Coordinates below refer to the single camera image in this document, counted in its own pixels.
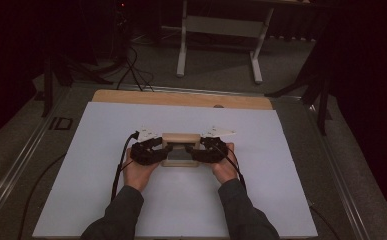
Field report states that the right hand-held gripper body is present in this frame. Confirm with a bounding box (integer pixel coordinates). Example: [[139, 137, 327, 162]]
[[199, 125, 237, 164]]

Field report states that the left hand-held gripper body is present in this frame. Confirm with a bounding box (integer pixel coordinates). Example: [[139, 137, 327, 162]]
[[129, 127, 162, 166]]

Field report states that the square wooden puzzle board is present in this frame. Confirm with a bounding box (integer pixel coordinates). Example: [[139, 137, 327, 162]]
[[160, 132, 202, 168]]

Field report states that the person's right hand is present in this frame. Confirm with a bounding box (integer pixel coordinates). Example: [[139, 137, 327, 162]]
[[210, 143, 240, 185]]

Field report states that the person's left hand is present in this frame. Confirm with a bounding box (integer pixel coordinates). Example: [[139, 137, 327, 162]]
[[123, 156, 161, 192]]

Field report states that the white table mat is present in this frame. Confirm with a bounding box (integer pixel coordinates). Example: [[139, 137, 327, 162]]
[[32, 101, 319, 239]]

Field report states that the white metal stand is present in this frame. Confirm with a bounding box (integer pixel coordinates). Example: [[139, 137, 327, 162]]
[[175, 0, 275, 85]]

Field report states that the right hand-held gripper cable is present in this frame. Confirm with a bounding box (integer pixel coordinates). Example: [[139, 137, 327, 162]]
[[214, 143, 342, 240]]

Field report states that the hand-held gripper cable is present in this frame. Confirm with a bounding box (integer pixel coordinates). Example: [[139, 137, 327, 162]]
[[214, 143, 342, 240], [110, 131, 141, 202]]

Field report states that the left hand-held gripper cable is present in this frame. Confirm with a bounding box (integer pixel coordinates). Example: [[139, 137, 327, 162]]
[[110, 131, 141, 202]]

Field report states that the metal floor rail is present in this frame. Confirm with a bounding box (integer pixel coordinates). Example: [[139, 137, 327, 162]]
[[0, 89, 69, 229], [304, 103, 373, 240], [127, 84, 303, 100]]

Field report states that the bundle of black floor cables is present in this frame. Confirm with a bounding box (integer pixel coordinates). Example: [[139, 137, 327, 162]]
[[115, 46, 155, 93]]

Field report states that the black floor cable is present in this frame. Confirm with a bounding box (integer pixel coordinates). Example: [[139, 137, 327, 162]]
[[16, 152, 67, 240]]

